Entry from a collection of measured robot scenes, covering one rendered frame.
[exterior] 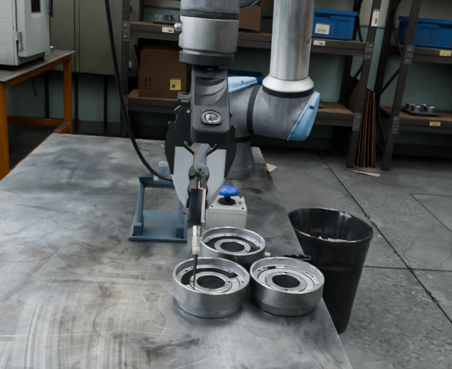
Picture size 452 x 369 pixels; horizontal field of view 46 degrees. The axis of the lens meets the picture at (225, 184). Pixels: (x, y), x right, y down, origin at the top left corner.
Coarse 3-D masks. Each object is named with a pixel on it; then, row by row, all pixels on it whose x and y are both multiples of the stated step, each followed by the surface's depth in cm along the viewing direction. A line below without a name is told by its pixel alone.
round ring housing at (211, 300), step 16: (176, 272) 74; (208, 272) 76; (240, 272) 76; (176, 288) 71; (192, 288) 69; (208, 288) 72; (224, 288) 72; (240, 288) 70; (192, 304) 69; (208, 304) 69; (224, 304) 69; (240, 304) 71
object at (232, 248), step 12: (216, 228) 88; (228, 228) 89; (240, 228) 89; (204, 240) 86; (228, 240) 87; (252, 240) 88; (264, 240) 85; (204, 252) 82; (216, 252) 80; (228, 252) 83; (240, 252) 83; (264, 252) 84; (240, 264) 80
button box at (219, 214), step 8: (216, 200) 100; (232, 200) 99; (240, 200) 101; (216, 208) 96; (224, 208) 96; (232, 208) 96; (240, 208) 97; (208, 216) 96; (216, 216) 96; (224, 216) 96; (232, 216) 96; (240, 216) 96; (208, 224) 97; (216, 224) 97; (224, 224) 97; (232, 224) 97; (240, 224) 97
